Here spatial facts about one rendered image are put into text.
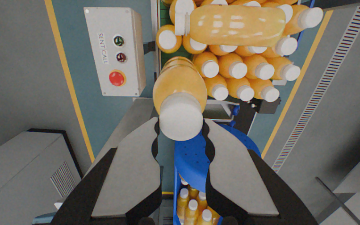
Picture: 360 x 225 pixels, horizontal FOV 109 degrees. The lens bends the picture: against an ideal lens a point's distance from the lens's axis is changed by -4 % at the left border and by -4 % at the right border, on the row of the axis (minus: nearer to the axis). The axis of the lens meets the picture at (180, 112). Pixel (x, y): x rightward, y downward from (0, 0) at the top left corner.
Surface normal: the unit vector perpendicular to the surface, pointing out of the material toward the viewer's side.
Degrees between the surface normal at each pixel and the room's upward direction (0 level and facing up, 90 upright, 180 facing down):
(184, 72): 76
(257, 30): 11
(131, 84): 0
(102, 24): 0
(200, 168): 90
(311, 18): 0
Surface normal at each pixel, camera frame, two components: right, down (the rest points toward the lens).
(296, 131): 0.02, 0.47
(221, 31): 0.00, 0.73
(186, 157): 0.04, -0.88
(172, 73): -0.23, -0.72
